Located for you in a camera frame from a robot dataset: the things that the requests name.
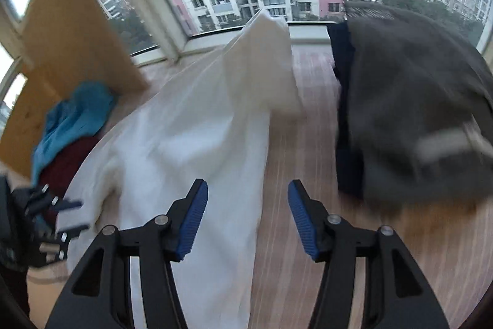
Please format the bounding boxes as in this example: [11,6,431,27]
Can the blue garment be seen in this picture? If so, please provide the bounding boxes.
[31,81,118,185]

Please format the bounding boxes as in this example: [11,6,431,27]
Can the maroon garment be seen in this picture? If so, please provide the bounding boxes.
[39,134,101,225]

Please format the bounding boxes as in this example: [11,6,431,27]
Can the navy folded garment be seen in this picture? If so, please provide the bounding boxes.
[327,22,368,200]

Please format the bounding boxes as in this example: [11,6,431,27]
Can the light wooden board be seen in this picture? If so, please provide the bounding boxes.
[21,0,151,102]

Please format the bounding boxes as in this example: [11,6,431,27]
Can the grey pants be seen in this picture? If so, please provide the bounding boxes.
[339,7,493,204]

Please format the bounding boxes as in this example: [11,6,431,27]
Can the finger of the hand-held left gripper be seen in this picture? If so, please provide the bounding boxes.
[38,223,90,262]
[26,185,84,216]

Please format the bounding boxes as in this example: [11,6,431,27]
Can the wooden side panel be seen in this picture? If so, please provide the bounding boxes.
[0,72,62,179]

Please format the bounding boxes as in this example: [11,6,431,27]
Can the white shirt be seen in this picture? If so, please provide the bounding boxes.
[29,10,303,329]

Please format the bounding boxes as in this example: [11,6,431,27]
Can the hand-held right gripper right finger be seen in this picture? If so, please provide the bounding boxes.
[287,179,450,329]

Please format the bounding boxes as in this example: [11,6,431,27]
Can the pink plaid cloth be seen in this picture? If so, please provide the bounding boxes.
[104,44,486,329]

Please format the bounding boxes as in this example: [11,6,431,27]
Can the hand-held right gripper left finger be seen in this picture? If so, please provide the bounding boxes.
[45,179,209,329]

